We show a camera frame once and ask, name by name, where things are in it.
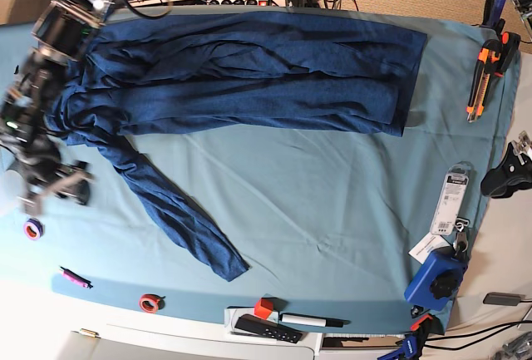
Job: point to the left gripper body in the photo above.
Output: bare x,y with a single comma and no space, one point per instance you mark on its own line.
522,148

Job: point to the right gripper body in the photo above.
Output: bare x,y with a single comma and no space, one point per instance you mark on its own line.
39,172

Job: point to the dark blue t-shirt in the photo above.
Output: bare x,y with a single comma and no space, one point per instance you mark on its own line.
187,73

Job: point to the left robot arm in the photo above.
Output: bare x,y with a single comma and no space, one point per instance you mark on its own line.
523,7

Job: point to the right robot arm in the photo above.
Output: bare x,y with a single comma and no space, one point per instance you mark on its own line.
63,33

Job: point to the white paper roll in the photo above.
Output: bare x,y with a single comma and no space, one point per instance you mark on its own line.
11,190

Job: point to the white blister pack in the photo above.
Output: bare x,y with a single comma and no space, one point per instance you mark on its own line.
450,199

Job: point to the purple tape roll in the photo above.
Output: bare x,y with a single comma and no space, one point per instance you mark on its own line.
33,229

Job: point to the metal keys carabiner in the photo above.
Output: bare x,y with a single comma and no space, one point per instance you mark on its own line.
461,243

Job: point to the orange black utility clamp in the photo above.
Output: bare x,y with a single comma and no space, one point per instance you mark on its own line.
493,60

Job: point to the pink pen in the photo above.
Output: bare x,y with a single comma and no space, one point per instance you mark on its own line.
75,278

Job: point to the white paper card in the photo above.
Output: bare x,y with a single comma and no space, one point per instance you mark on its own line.
429,243

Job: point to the grey adapter box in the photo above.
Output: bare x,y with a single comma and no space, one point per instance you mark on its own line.
502,299

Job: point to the blue box with knob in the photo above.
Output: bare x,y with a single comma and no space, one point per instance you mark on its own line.
437,280

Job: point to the red tape roll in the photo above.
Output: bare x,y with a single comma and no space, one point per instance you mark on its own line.
151,303

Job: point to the light blue table cloth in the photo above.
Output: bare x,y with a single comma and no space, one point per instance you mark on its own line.
325,219

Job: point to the blue orange clamp bottom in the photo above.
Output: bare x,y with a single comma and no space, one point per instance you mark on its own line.
413,343

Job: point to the black remote control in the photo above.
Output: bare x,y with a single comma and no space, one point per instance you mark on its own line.
266,329

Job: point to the orange red cube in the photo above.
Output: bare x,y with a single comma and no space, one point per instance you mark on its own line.
263,308

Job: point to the white black marker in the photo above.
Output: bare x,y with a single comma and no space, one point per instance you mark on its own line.
311,320

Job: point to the power strip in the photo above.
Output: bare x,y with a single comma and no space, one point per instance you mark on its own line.
231,2

